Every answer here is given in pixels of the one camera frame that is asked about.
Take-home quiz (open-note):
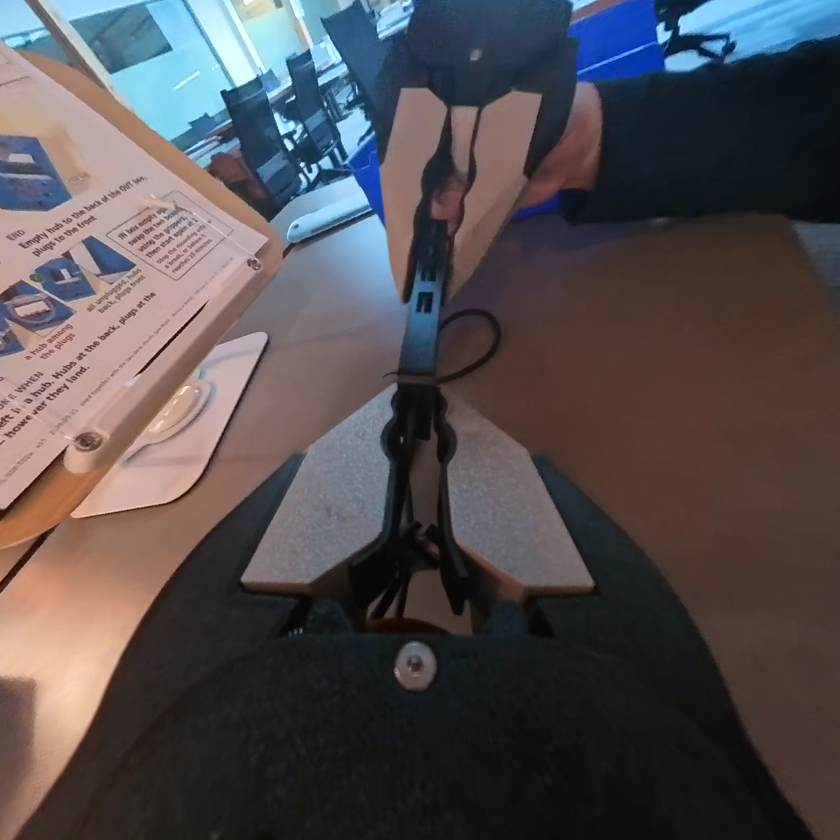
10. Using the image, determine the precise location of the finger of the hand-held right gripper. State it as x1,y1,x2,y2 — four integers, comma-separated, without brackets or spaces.
445,91,544,304
381,91,452,304

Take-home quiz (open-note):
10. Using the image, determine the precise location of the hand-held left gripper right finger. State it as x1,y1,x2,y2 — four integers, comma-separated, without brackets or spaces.
441,392,596,616

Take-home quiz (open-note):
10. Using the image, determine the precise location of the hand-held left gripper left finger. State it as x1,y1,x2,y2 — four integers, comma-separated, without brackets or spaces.
241,386,396,610

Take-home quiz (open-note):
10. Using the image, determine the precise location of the dark looped cable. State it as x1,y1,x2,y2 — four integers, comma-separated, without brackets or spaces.
367,308,503,621

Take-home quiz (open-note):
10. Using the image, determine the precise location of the black usb hub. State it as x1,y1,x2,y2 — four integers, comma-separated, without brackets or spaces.
399,215,455,388

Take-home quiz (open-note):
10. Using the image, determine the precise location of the person's right forearm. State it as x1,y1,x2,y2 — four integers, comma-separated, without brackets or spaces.
563,36,840,224

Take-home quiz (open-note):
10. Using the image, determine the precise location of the person's right hand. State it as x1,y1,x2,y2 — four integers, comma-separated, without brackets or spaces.
518,82,603,210

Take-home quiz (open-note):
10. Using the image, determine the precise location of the black office chair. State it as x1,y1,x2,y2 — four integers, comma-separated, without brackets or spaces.
320,5,395,99
285,51,352,168
220,77,309,207
656,0,737,61

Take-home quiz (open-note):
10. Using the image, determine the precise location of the blue bin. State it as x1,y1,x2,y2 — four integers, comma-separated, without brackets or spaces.
348,13,665,221

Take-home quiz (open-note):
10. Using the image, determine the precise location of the white stand base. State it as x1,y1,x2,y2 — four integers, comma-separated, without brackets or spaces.
71,331,271,521

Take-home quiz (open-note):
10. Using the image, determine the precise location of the white sheet holder bar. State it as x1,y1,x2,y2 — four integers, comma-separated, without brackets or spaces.
66,233,271,475

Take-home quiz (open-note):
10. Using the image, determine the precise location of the instruction sheet on wooden stand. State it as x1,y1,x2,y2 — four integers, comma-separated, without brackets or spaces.
0,49,286,549

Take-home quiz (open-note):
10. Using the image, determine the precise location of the wooden post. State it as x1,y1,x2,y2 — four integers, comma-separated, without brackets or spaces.
26,0,132,106

